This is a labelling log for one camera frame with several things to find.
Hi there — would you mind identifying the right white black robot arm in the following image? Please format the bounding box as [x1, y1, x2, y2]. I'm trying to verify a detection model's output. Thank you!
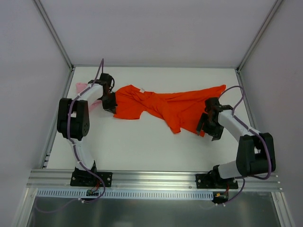
[196, 97, 276, 189]

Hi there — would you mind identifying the left aluminium frame post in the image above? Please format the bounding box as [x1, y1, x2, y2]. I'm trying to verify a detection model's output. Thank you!
[32, 0, 74, 71]

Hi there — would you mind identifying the pink t shirt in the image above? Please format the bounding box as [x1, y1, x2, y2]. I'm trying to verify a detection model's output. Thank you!
[75, 82, 102, 111]

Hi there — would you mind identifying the white slotted cable duct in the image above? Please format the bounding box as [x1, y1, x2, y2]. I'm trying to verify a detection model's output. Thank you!
[36, 188, 214, 201]

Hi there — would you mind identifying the orange t shirt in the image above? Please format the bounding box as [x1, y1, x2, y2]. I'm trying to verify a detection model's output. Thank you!
[114, 85, 226, 134]

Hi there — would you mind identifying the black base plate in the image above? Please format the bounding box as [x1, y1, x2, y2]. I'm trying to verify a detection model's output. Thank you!
[70, 171, 112, 187]
[195, 174, 239, 189]

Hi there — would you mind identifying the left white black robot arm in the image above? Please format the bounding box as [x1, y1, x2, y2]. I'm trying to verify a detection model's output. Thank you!
[57, 73, 117, 187]

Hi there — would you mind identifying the aluminium mounting rail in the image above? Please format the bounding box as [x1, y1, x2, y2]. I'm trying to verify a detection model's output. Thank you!
[26, 169, 283, 192]

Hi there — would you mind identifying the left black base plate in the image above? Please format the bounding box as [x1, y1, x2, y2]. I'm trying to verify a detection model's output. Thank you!
[70, 171, 112, 187]

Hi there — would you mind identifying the aluminium frame post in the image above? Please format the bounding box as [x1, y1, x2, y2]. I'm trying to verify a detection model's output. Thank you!
[236, 0, 284, 73]
[32, 0, 74, 71]

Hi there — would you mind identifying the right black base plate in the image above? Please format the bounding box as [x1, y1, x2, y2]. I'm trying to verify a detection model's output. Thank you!
[195, 174, 239, 189]

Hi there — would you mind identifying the right aluminium frame post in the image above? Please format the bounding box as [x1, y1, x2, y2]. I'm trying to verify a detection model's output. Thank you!
[236, 0, 284, 73]

